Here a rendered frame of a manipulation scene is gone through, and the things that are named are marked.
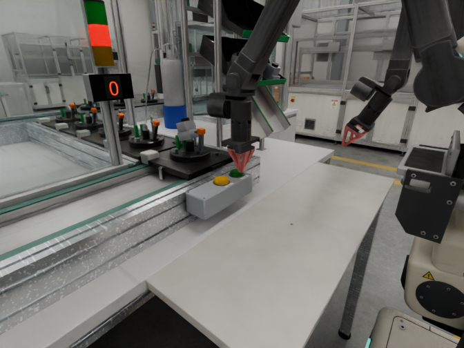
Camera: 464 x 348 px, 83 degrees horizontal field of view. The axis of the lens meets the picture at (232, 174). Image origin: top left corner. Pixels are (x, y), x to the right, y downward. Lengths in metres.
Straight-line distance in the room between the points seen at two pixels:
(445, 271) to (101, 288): 0.77
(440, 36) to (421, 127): 4.05
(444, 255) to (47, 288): 0.84
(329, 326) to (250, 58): 1.39
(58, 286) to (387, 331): 1.18
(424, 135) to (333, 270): 4.08
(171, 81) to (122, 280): 1.41
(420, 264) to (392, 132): 3.89
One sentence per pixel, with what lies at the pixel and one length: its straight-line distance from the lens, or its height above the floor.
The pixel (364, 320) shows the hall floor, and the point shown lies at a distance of 1.76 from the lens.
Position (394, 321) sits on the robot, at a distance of 1.42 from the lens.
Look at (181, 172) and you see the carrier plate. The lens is 0.79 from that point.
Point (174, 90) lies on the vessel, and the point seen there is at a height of 1.11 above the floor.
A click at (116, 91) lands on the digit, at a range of 0.85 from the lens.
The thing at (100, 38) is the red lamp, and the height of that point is 1.33.
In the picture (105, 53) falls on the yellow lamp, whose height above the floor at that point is 1.29.
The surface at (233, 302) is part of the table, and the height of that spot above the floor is 0.86.
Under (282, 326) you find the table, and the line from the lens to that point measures 0.51.
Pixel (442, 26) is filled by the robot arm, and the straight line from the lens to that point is 0.58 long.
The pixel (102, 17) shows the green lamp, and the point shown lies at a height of 1.38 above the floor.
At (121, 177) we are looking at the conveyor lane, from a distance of 0.89.
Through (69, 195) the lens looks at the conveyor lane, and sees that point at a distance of 0.84.
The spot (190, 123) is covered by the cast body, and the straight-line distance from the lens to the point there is 0.89.
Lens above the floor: 1.26
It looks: 23 degrees down
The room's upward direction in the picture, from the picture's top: straight up
